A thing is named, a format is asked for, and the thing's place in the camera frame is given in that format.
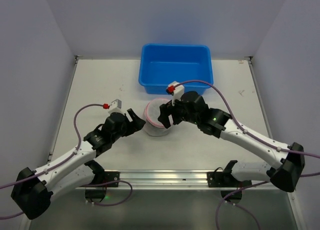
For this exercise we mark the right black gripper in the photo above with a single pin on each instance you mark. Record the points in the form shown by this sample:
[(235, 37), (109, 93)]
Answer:
[(172, 112)]

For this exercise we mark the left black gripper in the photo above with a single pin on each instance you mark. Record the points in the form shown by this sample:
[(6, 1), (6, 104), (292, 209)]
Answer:
[(129, 123)]

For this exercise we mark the white mesh laundry bag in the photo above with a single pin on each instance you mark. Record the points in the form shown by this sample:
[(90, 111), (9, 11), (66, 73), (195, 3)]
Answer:
[(151, 113)]

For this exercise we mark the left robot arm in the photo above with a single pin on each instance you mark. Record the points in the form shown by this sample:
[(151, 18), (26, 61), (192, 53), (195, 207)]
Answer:
[(36, 189)]

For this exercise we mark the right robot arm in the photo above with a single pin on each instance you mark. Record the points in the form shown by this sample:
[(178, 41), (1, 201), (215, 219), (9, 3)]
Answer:
[(282, 163)]

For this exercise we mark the blue plastic tub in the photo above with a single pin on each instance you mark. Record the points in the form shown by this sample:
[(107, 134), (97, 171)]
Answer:
[(162, 64)]

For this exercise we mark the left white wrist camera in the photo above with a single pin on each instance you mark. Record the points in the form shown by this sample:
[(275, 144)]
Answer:
[(114, 107)]

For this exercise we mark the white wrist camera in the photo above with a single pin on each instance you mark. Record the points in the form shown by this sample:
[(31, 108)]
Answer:
[(114, 107), (176, 90)]

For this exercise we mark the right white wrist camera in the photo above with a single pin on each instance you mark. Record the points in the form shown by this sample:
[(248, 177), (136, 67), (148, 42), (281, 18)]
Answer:
[(176, 90)]

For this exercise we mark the aluminium mounting rail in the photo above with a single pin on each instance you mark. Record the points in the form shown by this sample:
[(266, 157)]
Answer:
[(167, 180)]

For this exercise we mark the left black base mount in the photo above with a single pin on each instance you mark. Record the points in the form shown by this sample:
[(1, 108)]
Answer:
[(101, 193)]

